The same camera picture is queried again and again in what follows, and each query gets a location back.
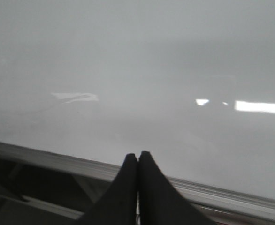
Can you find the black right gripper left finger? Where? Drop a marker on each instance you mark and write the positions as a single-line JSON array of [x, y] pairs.
[[118, 205]]

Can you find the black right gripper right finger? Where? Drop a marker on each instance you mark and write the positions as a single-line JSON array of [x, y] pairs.
[[159, 202]]

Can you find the white whiteboard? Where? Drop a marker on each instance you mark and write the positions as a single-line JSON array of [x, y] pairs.
[[191, 81]]

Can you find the grey aluminium whiteboard frame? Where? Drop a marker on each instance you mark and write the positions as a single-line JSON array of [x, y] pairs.
[[237, 202]]

